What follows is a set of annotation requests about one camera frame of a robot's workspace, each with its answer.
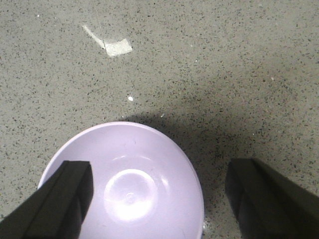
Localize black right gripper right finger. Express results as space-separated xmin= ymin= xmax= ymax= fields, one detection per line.
xmin=225 ymin=158 xmax=319 ymax=239

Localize white tape piece on counter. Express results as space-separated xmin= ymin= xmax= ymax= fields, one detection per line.
xmin=82 ymin=25 xmax=133 ymax=57

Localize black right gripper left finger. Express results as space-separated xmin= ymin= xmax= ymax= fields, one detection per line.
xmin=0 ymin=161 xmax=94 ymax=239

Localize purple plastic bowl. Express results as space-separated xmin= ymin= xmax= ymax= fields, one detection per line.
xmin=39 ymin=121 xmax=204 ymax=239

